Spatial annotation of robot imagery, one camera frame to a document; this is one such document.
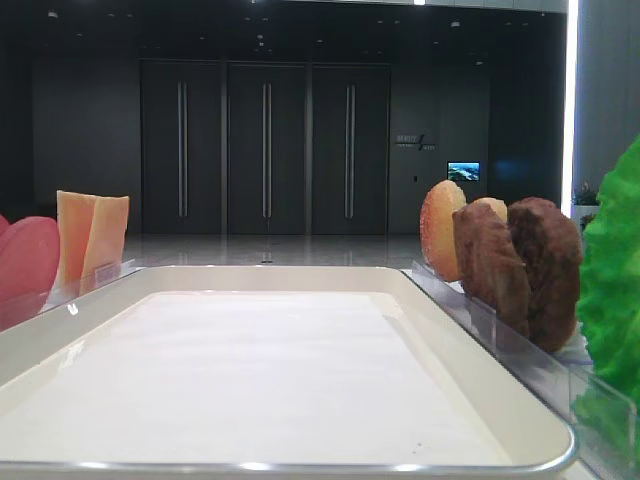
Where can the right clear acrylic food rack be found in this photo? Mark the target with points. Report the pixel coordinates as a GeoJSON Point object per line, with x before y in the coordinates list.
{"type": "Point", "coordinates": [525, 345]}

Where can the clear acrylic food rack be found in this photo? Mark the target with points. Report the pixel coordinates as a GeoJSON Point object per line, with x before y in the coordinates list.
{"type": "Point", "coordinates": [27, 306]}
{"type": "Point", "coordinates": [525, 345]}

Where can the left clear acrylic food rack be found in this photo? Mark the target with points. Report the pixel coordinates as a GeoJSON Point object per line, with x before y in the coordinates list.
{"type": "Point", "coordinates": [27, 306]}

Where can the right dark door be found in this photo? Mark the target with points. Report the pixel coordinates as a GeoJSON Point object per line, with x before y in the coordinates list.
{"type": "Point", "coordinates": [350, 147]}

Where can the white rectangular serving tray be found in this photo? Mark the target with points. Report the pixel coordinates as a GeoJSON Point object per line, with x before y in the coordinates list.
{"type": "Point", "coordinates": [254, 372]}

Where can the brown meat patty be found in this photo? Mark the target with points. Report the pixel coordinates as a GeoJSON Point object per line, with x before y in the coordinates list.
{"type": "Point", "coordinates": [550, 246]}
{"type": "Point", "coordinates": [489, 266]}

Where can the round bread slice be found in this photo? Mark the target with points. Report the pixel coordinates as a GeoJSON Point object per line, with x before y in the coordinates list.
{"type": "Point", "coordinates": [497, 205]}
{"type": "Point", "coordinates": [437, 228]}

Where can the orange cheese slice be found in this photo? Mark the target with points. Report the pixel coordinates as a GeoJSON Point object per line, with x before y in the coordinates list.
{"type": "Point", "coordinates": [75, 212]}
{"type": "Point", "coordinates": [106, 239]}

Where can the left orange cheese slice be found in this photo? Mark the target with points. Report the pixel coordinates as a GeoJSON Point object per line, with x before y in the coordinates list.
{"type": "Point", "coordinates": [75, 212]}

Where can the small wall display screen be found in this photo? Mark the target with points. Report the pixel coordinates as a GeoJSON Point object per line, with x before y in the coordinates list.
{"type": "Point", "coordinates": [463, 171]}

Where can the left dark double door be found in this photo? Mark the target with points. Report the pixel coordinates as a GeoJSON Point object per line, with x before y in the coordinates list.
{"type": "Point", "coordinates": [181, 142]}

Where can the green lettuce leaf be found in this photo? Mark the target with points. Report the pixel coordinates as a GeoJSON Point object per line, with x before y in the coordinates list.
{"type": "Point", "coordinates": [608, 308]}

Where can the potted green plant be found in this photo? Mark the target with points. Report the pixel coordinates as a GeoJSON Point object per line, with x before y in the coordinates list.
{"type": "Point", "coordinates": [585, 206]}

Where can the front brown meat patty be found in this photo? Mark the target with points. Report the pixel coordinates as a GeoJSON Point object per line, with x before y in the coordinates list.
{"type": "Point", "coordinates": [489, 266]}

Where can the middle dark door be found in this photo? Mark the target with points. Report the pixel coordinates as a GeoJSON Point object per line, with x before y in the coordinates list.
{"type": "Point", "coordinates": [266, 141]}

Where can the right orange cheese slice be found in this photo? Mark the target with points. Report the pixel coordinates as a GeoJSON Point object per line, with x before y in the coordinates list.
{"type": "Point", "coordinates": [106, 239]}

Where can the rear brown meat patty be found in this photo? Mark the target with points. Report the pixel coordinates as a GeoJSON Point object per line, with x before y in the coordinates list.
{"type": "Point", "coordinates": [550, 246]}

